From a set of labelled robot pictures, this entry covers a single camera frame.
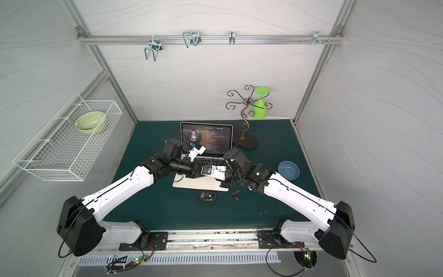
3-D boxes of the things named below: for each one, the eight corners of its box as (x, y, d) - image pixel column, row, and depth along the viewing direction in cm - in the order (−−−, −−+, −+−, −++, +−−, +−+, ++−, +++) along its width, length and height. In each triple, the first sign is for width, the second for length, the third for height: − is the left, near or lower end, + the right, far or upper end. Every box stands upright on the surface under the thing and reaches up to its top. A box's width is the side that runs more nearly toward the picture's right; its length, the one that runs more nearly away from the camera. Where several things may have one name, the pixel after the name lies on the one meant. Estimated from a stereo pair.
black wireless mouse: (197, 202, 85) (197, 201, 83) (199, 192, 88) (198, 190, 87) (215, 202, 85) (215, 201, 83) (216, 192, 88) (216, 190, 87)
